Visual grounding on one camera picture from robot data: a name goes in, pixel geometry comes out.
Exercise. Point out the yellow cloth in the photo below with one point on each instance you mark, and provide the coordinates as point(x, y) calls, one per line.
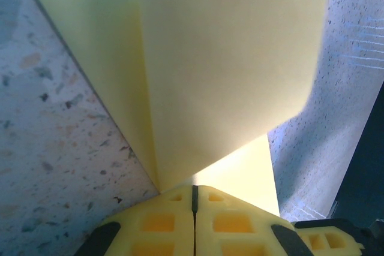
point(225, 73)

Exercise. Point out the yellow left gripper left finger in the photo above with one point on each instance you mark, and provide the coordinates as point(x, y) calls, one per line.
point(159, 238)

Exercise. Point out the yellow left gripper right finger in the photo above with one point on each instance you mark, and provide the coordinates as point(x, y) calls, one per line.
point(234, 238)

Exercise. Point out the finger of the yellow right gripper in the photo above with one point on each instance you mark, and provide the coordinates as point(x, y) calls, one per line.
point(345, 245)

